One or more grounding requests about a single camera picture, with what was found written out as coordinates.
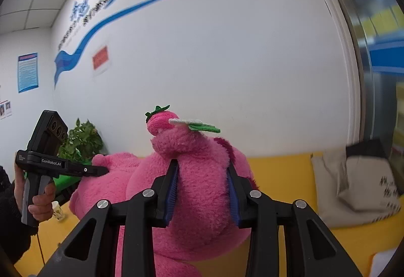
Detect pink plush toy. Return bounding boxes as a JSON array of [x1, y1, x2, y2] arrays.
[[69, 105, 261, 277]]

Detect person's left forearm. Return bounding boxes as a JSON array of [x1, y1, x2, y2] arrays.
[[0, 165, 40, 265]]

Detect green object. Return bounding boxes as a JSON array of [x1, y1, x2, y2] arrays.
[[52, 175, 81, 202]]

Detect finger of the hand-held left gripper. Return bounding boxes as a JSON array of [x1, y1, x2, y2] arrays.
[[68, 161, 110, 177]]

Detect green potted plant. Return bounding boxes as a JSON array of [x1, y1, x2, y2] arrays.
[[58, 118, 105, 167]]

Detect beige tote bag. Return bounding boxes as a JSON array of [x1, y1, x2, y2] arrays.
[[311, 138, 403, 229]]

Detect white paper cup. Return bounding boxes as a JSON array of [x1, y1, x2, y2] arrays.
[[51, 200, 66, 221]]

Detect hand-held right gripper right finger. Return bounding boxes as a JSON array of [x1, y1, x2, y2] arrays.
[[225, 163, 363, 277]]

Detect glass door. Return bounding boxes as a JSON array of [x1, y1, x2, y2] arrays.
[[309, 0, 404, 170]]

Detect person's left hand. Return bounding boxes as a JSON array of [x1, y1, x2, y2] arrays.
[[14, 170, 57, 221]]

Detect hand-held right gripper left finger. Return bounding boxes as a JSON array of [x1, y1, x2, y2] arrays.
[[38, 159, 180, 277]]

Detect red wall sign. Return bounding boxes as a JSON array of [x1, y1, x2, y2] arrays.
[[91, 45, 111, 75]]

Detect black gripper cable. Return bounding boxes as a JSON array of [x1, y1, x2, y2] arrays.
[[35, 226, 46, 265]]

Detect wall photo cards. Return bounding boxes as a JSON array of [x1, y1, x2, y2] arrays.
[[0, 100, 13, 120]]

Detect white paper sheet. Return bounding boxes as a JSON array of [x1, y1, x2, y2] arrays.
[[369, 252, 399, 277]]

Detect blue wall poster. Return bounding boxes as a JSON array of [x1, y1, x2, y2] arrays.
[[17, 53, 39, 93]]

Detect blue wall decal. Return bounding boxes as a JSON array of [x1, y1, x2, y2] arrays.
[[54, 0, 247, 88]]

